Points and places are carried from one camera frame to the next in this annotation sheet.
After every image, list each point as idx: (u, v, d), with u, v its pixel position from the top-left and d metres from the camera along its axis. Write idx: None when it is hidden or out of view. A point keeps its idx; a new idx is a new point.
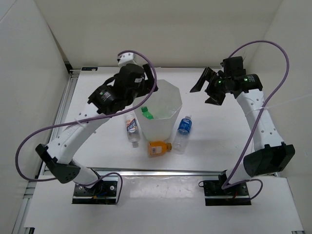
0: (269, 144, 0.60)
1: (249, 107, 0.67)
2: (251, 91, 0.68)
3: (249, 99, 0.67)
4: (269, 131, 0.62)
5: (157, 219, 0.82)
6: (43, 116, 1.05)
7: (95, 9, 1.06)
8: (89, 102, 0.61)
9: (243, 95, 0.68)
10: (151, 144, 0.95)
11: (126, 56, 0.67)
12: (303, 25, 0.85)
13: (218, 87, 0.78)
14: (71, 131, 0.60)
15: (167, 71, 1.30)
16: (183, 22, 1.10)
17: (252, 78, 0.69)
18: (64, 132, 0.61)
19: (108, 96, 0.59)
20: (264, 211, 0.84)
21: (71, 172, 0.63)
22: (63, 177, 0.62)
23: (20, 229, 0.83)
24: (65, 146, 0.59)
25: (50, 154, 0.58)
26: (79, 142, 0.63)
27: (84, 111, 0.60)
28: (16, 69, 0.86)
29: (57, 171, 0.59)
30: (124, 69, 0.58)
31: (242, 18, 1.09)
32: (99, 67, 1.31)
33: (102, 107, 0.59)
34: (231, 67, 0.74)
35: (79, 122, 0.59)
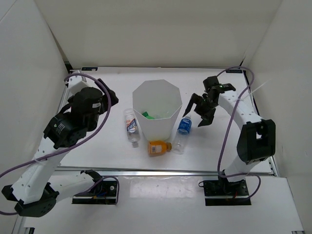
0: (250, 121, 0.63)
1: (227, 102, 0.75)
2: (226, 91, 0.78)
3: (226, 97, 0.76)
4: (248, 113, 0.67)
5: (157, 219, 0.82)
6: (43, 116, 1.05)
7: (96, 9, 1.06)
8: (46, 136, 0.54)
9: (222, 96, 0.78)
10: (151, 144, 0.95)
11: (74, 79, 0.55)
12: (303, 26, 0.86)
13: (205, 106, 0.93)
14: (32, 171, 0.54)
15: (166, 71, 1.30)
16: (184, 22, 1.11)
17: (226, 86, 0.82)
18: (26, 172, 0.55)
19: (62, 126, 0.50)
20: (264, 211, 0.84)
21: (45, 205, 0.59)
22: (37, 212, 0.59)
23: (20, 229, 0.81)
24: (29, 187, 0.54)
25: (16, 196, 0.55)
26: (46, 176, 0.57)
27: (42, 147, 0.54)
28: (17, 68, 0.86)
29: (26, 213, 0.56)
30: (77, 95, 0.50)
31: (242, 18, 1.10)
32: (99, 67, 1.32)
33: (59, 141, 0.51)
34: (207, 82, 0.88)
35: (37, 161, 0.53)
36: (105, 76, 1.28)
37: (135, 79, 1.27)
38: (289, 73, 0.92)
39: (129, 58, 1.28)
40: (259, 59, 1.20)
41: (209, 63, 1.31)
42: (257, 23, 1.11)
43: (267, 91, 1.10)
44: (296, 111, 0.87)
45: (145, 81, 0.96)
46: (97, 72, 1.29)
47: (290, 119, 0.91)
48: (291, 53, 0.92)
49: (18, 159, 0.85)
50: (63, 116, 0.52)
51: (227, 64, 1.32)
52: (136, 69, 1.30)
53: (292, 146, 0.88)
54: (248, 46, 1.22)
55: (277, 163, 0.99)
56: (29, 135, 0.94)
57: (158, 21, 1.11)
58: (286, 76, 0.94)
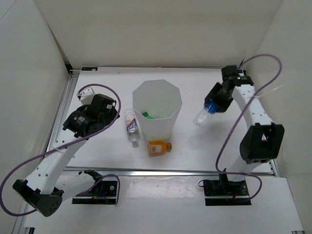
0: (259, 123, 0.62)
1: (241, 97, 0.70)
2: (243, 85, 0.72)
3: (241, 91, 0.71)
4: (259, 114, 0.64)
5: (157, 219, 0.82)
6: (43, 116, 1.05)
7: (96, 9, 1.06)
8: (65, 128, 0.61)
9: (237, 89, 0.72)
10: (151, 144, 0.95)
11: (87, 91, 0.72)
12: (303, 25, 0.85)
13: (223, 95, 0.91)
14: (50, 160, 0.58)
15: (166, 71, 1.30)
16: (184, 22, 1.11)
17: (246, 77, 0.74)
18: (43, 163, 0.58)
19: (82, 119, 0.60)
20: (264, 211, 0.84)
21: (54, 202, 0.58)
22: (47, 208, 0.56)
23: (20, 229, 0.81)
24: (47, 176, 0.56)
25: (31, 186, 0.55)
26: (61, 168, 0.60)
27: (61, 138, 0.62)
28: (16, 68, 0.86)
29: (41, 204, 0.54)
30: (95, 97, 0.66)
31: (242, 18, 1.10)
32: (99, 67, 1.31)
33: (79, 131, 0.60)
34: (226, 72, 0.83)
35: (57, 148, 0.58)
36: (105, 76, 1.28)
37: (135, 79, 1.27)
38: (290, 73, 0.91)
39: (129, 58, 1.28)
40: (260, 59, 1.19)
41: (209, 63, 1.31)
42: (257, 22, 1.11)
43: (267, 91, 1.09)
44: (296, 111, 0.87)
45: (145, 81, 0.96)
46: (98, 71, 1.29)
47: (290, 119, 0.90)
48: (291, 52, 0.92)
49: (18, 158, 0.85)
50: (81, 113, 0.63)
51: (227, 64, 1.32)
52: (136, 69, 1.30)
53: (292, 146, 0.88)
54: (248, 45, 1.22)
55: (277, 163, 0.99)
56: (29, 135, 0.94)
57: (158, 21, 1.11)
58: (287, 76, 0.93)
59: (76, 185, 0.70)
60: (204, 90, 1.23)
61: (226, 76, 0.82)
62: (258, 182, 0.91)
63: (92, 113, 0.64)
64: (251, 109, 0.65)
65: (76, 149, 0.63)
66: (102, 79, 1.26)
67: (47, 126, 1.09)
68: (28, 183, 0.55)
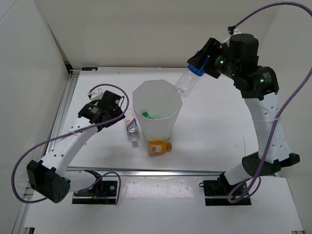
0: (278, 159, 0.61)
1: (261, 114, 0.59)
2: (266, 97, 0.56)
3: (263, 108, 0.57)
4: (279, 146, 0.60)
5: (157, 218, 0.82)
6: (43, 115, 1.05)
7: (96, 9, 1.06)
8: (80, 116, 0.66)
9: (257, 103, 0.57)
10: (151, 144, 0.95)
11: (97, 91, 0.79)
12: (303, 25, 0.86)
13: (217, 66, 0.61)
14: (67, 142, 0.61)
15: (166, 71, 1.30)
16: (184, 22, 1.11)
17: (268, 76, 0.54)
18: (58, 145, 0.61)
19: (96, 110, 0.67)
20: (264, 211, 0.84)
21: (64, 188, 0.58)
22: (57, 193, 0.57)
23: (20, 229, 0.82)
24: (62, 156, 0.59)
25: (47, 165, 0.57)
26: (74, 153, 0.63)
27: (76, 124, 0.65)
28: (16, 68, 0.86)
29: (54, 185, 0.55)
30: (106, 92, 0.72)
31: (242, 18, 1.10)
32: (98, 68, 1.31)
33: (93, 118, 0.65)
34: (243, 54, 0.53)
35: (74, 131, 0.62)
36: (105, 76, 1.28)
37: (135, 79, 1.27)
38: (290, 73, 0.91)
39: (129, 58, 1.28)
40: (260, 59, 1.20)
41: None
42: (257, 23, 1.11)
43: None
44: (296, 111, 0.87)
45: (145, 81, 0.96)
46: (98, 71, 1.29)
47: (290, 118, 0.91)
48: (291, 52, 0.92)
49: (18, 158, 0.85)
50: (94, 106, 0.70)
51: None
52: (136, 69, 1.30)
53: (292, 146, 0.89)
54: None
55: None
56: (29, 135, 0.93)
57: (158, 21, 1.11)
58: (287, 76, 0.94)
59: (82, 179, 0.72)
60: (204, 90, 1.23)
61: (242, 61, 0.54)
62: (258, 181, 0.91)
63: (103, 107, 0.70)
64: (273, 141, 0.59)
65: (87, 137, 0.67)
66: (102, 79, 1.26)
67: (47, 126, 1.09)
68: (43, 162, 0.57)
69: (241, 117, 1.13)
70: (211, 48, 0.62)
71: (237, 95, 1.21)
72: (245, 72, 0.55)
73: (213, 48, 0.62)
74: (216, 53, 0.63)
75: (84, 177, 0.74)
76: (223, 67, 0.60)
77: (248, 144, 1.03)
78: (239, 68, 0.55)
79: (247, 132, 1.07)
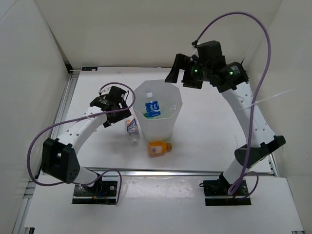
0: (264, 142, 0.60)
1: (238, 103, 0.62)
2: (240, 86, 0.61)
3: (238, 97, 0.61)
4: (262, 128, 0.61)
5: (157, 218, 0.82)
6: (43, 116, 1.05)
7: (96, 9, 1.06)
8: (91, 106, 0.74)
9: (232, 92, 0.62)
10: (151, 144, 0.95)
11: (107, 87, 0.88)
12: (303, 26, 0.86)
13: (195, 77, 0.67)
14: (82, 124, 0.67)
15: (166, 71, 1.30)
16: (184, 22, 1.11)
17: (237, 69, 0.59)
18: (73, 126, 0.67)
19: (106, 101, 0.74)
20: (264, 211, 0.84)
21: (74, 168, 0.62)
22: (69, 170, 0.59)
23: (20, 230, 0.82)
24: (77, 136, 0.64)
25: (64, 142, 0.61)
26: (85, 137, 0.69)
27: (89, 110, 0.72)
28: (16, 68, 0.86)
29: (70, 159, 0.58)
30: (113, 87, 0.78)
31: (242, 18, 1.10)
32: (98, 67, 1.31)
33: (104, 107, 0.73)
34: (210, 54, 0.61)
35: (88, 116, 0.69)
36: (105, 76, 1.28)
37: (135, 79, 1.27)
38: (289, 73, 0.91)
39: (129, 58, 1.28)
40: (260, 59, 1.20)
41: None
42: (257, 23, 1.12)
43: (267, 91, 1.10)
44: (295, 111, 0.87)
45: (145, 81, 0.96)
46: (98, 71, 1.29)
47: (290, 118, 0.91)
48: (291, 53, 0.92)
49: (18, 158, 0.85)
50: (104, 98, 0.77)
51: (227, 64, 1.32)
52: (136, 69, 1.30)
53: (291, 146, 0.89)
54: (248, 46, 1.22)
55: (277, 163, 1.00)
56: (29, 135, 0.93)
57: (158, 21, 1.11)
58: (286, 76, 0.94)
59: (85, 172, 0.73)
60: (204, 90, 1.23)
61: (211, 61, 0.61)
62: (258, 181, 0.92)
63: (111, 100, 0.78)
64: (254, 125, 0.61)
65: (97, 124, 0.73)
66: (102, 79, 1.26)
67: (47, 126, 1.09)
68: (59, 140, 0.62)
69: None
70: (182, 63, 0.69)
71: None
72: (216, 69, 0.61)
73: (183, 62, 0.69)
74: (188, 66, 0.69)
75: (87, 171, 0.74)
76: (199, 74, 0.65)
77: None
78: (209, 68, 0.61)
79: None
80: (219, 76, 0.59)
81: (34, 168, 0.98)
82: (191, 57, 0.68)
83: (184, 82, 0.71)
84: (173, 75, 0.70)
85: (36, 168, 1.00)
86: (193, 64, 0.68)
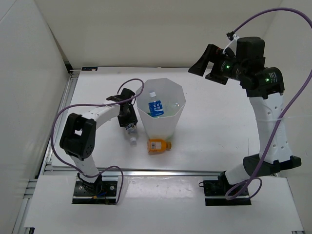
0: (279, 160, 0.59)
1: (263, 113, 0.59)
2: (271, 96, 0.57)
3: (266, 107, 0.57)
4: (280, 146, 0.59)
5: (157, 218, 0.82)
6: (43, 116, 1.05)
7: (96, 8, 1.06)
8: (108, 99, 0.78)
9: (262, 101, 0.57)
10: (151, 139, 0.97)
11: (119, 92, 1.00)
12: (303, 26, 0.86)
13: (224, 72, 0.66)
14: (101, 108, 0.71)
15: (167, 71, 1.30)
16: (184, 21, 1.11)
17: (274, 76, 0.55)
18: (93, 109, 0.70)
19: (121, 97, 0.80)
20: (264, 211, 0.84)
21: (91, 145, 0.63)
22: (87, 144, 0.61)
23: (20, 230, 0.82)
24: (98, 116, 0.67)
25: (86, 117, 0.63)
26: (102, 121, 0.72)
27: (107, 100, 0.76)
28: (16, 67, 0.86)
29: (91, 132, 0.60)
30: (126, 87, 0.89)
31: (243, 19, 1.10)
32: (99, 68, 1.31)
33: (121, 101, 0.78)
34: (251, 53, 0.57)
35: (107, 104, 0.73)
36: (105, 76, 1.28)
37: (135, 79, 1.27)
38: (290, 73, 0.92)
39: (129, 58, 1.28)
40: None
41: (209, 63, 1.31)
42: (258, 23, 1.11)
43: None
44: (296, 111, 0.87)
45: (147, 81, 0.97)
46: (98, 71, 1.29)
47: (290, 118, 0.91)
48: (292, 53, 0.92)
49: (18, 158, 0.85)
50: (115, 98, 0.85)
51: None
52: (136, 69, 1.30)
53: (291, 146, 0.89)
54: None
55: None
56: (29, 135, 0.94)
57: (158, 21, 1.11)
58: (286, 76, 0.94)
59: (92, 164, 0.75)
60: (204, 91, 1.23)
61: (247, 61, 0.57)
62: (258, 182, 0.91)
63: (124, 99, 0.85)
64: (274, 141, 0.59)
65: (112, 113, 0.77)
66: (102, 79, 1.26)
67: (47, 126, 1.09)
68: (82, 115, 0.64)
69: (241, 117, 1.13)
70: (213, 55, 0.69)
71: (237, 96, 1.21)
72: (251, 71, 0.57)
73: (214, 54, 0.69)
74: (220, 59, 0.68)
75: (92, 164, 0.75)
76: (230, 70, 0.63)
77: (248, 144, 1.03)
78: (244, 68, 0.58)
79: (247, 132, 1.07)
80: (253, 80, 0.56)
81: (34, 168, 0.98)
82: (223, 50, 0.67)
83: (212, 74, 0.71)
84: (200, 68, 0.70)
85: (36, 168, 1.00)
86: (227, 59, 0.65)
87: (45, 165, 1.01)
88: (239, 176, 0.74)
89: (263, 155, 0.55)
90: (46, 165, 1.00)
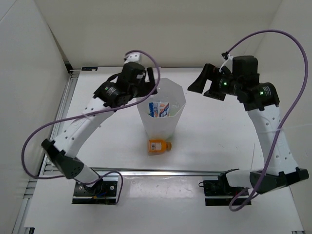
0: (283, 171, 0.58)
1: (262, 125, 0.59)
2: (267, 108, 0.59)
3: (264, 119, 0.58)
4: (283, 156, 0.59)
5: (157, 218, 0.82)
6: (43, 116, 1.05)
7: (96, 9, 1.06)
8: (94, 97, 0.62)
9: (258, 113, 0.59)
10: (150, 140, 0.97)
11: (133, 57, 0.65)
12: (303, 26, 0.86)
13: (222, 89, 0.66)
14: (79, 124, 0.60)
15: (167, 71, 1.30)
16: (184, 21, 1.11)
17: (268, 90, 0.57)
18: (71, 126, 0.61)
19: (113, 91, 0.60)
20: (264, 211, 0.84)
21: (78, 167, 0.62)
22: (70, 170, 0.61)
23: (20, 230, 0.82)
24: (72, 139, 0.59)
25: (57, 147, 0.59)
26: (87, 136, 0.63)
27: (90, 106, 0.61)
28: (17, 68, 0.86)
29: (65, 165, 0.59)
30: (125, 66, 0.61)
31: (242, 18, 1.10)
32: (99, 68, 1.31)
33: (108, 101, 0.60)
34: (244, 70, 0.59)
35: (86, 115, 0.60)
36: (105, 76, 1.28)
37: None
38: (290, 73, 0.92)
39: None
40: (260, 59, 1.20)
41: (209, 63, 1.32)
42: (257, 23, 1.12)
43: None
44: (295, 111, 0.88)
45: None
46: (98, 71, 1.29)
47: (290, 118, 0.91)
48: (292, 53, 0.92)
49: (18, 158, 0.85)
50: (111, 83, 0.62)
51: None
52: None
53: (291, 146, 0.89)
54: (248, 46, 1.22)
55: None
56: (29, 135, 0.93)
57: (158, 21, 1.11)
58: (287, 76, 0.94)
59: (87, 172, 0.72)
60: None
61: (243, 76, 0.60)
62: None
63: (123, 85, 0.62)
64: (276, 152, 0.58)
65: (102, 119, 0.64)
66: (102, 79, 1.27)
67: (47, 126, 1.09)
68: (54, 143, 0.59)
69: (240, 116, 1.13)
70: (210, 73, 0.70)
71: None
72: (247, 87, 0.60)
73: (211, 73, 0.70)
74: (217, 78, 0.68)
75: (89, 171, 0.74)
76: (227, 87, 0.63)
77: (248, 143, 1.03)
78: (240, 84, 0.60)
79: (247, 132, 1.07)
80: (247, 95, 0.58)
81: (34, 169, 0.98)
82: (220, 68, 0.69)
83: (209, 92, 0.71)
84: (199, 86, 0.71)
85: (36, 168, 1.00)
86: (224, 77, 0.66)
87: (45, 165, 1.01)
88: (242, 178, 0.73)
89: (263, 169, 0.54)
90: (46, 165, 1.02)
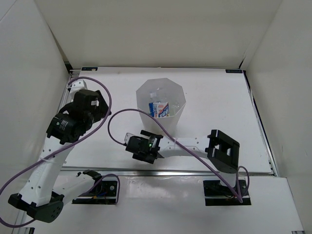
0: (206, 146, 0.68)
1: (170, 151, 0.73)
2: (161, 143, 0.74)
3: (166, 147, 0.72)
4: (195, 142, 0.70)
5: (157, 218, 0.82)
6: (42, 116, 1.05)
7: (95, 9, 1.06)
8: (49, 136, 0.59)
9: (162, 151, 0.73)
10: None
11: (77, 85, 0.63)
12: (303, 26, 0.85)
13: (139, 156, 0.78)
14: (41, 171, 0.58)
15: (167, 71, 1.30)
16: (183, 22, 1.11)
17: (155, 142, 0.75)
18: (33, 175, 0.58)
19: (65, 123, 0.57)
20: (263, 211, 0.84)
21: (56, 208, 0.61)
22: (49, 214, 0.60)
23: (20, 229, 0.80)
24: (40, 187, 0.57)
25: (27, 201, 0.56)
26: (54, 177, 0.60)
27: (47, 146, 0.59)
28: (16, 68, 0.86)
29: (40, 215, 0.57)
30: (76, 94, 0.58)
31: (242, 18, 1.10)
32: (99, 68, 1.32)
33: (64, 135, 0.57)
34: (136, 147, 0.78)
35: (46, 159, 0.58)
36: (105, 76, 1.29)
37: (135, 79, 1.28)
38: (290, 73, 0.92)
39: (128, 59, 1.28)
40: (259, 59, 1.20)
41: (209, 63, 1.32)
42: (257, 23, 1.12)
43: (268, 92, 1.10)
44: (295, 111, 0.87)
45: (147, 80, 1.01)
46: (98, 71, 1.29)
47: (290, 118, 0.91)
48: (292, 53, 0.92)
49: (18, 159, 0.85)
50: (63, 115, 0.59)
51: (226, 64, 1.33)
52: (136, 69, 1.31)
53: (292, 146, 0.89)
54: (248, 46, 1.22)
55: (277, 163, 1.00)
56: (29, 135, 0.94)
57: (157, 21, 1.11)
58: (287, 76, 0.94)
59: (77, 189, 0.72)
60: (204, 90, 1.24)
61: (140, 149, 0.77)
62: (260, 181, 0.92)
63: (76, 116, 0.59)
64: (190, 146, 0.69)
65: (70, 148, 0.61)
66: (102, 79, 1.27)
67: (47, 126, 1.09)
68: (22, 198, 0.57)
69: (240, 117, 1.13)
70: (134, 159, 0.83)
71: (236, 96, 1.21)
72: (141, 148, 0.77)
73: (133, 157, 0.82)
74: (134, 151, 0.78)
75: (80, 189, 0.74)
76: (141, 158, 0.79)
77: (247, 144, 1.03)
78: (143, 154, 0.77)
79: (247, 132, 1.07)
80: (152, 153, 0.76)
81: None
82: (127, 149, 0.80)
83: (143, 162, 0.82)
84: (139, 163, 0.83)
85: None
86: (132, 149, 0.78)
87: None
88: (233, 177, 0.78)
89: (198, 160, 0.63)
90: None
